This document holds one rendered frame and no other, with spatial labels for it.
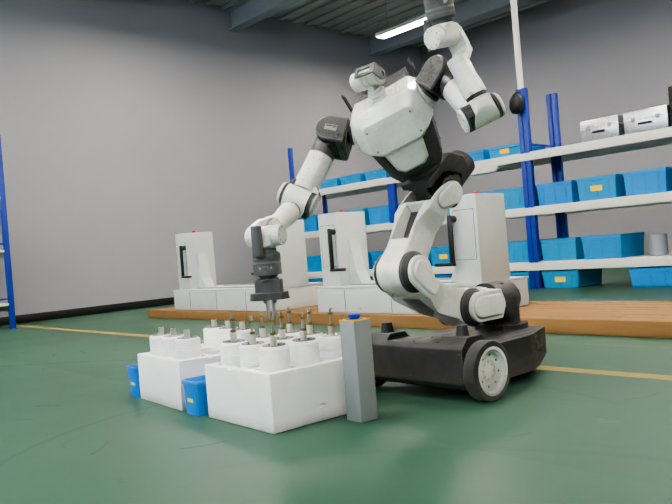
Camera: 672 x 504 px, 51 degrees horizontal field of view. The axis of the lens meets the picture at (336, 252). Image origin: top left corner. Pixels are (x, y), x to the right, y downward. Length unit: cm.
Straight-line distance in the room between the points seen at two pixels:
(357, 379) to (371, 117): 87
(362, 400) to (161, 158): 740
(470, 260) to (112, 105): 589
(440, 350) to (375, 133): 76
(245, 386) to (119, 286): 674
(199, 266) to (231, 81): 395
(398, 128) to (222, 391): 105
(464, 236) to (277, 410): 242
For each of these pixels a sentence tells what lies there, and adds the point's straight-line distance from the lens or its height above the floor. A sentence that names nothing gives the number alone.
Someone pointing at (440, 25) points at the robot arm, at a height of 118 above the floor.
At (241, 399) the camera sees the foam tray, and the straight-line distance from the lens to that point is 230.
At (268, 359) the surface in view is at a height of 21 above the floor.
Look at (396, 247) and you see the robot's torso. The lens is 245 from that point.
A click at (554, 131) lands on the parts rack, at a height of 155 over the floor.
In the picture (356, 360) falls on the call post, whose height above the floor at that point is 19.
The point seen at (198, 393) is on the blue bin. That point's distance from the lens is 251.
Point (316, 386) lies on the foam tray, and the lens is 225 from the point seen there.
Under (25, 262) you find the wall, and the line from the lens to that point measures 853.
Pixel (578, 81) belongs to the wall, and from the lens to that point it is 1122.
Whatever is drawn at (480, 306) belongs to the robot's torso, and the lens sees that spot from 263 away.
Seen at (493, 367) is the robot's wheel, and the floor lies 11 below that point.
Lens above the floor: 54
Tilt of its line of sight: level
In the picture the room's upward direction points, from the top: 5 degrees counter-clockwise
